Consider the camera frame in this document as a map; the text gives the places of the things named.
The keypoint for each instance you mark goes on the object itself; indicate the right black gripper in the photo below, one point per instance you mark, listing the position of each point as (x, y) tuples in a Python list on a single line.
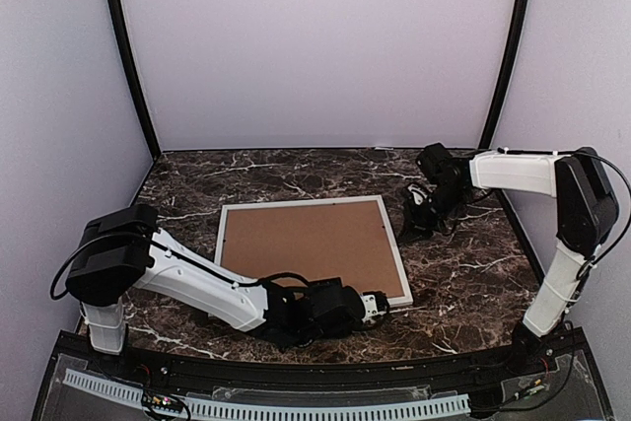
[(415, 225)]

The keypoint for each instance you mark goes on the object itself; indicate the white picture frame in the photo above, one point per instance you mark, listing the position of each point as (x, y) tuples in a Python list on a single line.
[(222, 233)]

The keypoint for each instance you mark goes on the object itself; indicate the brown cardboard backing board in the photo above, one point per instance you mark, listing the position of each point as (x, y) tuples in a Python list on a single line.
[(310, 243)]

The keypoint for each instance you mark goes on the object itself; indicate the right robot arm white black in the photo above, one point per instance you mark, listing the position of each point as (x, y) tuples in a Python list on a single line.
[(565, 202)]

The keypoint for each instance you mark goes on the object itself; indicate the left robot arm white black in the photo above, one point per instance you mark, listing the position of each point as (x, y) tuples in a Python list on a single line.
[(127, 249)]

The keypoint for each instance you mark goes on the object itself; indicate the small green circuit board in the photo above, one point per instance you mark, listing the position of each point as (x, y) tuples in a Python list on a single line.
[(161, 403)]

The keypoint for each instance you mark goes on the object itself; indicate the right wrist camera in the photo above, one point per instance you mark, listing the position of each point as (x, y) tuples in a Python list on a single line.
[(417, 192)]

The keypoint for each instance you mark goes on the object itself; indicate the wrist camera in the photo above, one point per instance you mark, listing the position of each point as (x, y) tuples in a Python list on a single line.
[(376, 306), (417, 192)]

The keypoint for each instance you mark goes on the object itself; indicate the black front rail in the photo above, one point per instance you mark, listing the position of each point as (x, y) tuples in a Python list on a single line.
[(478, 371)]

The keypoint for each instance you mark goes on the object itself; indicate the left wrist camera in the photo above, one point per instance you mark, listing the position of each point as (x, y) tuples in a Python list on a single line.
[(376, 306)]

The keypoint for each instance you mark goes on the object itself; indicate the white slotted cable duct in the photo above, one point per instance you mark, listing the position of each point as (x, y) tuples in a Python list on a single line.
[(197, 408)]

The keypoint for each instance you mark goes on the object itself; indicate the right black corner post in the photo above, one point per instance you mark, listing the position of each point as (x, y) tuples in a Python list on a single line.
[(505, 73)]

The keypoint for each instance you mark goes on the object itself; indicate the black corner post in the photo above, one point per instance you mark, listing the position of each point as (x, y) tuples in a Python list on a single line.
[(505, 73), (130, 71)]

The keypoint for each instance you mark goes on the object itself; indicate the left black corner post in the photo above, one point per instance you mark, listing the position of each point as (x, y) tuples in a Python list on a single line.
[(130, 71)]

